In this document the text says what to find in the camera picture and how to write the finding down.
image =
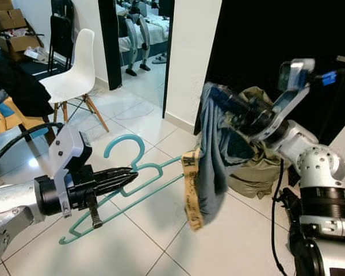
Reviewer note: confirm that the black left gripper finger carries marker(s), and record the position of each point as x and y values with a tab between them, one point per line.
118	173
115	185

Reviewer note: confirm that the grey shorts orange waistband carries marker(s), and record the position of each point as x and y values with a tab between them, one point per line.
213	161

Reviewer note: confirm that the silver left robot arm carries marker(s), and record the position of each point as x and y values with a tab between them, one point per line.
8	201

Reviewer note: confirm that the olive crumpled garment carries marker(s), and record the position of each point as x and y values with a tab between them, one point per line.
259	172

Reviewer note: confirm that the black door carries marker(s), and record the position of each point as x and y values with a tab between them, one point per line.
264	40

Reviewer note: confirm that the pair of slippers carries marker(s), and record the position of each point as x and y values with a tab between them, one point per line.
160	58

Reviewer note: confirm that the white chair wooden legs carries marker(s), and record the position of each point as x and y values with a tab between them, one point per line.
75	75

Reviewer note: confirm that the bed with white sheets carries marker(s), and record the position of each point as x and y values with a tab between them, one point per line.
158	31

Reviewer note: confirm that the grey humanoid robot legs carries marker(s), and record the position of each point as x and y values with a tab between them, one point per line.
130	46

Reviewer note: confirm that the black folding chair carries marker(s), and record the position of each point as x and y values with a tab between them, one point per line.
62	34

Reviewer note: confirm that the brown cardboard box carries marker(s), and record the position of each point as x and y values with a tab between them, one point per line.
14	43
0	4

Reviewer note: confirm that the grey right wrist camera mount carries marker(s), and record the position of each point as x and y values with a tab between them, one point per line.
287	106

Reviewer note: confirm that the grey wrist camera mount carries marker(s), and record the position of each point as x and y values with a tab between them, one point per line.
69	146
287	106

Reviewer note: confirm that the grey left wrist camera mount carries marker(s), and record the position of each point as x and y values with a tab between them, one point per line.
69	146

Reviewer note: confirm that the black door frame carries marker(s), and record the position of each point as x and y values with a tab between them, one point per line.
110	46

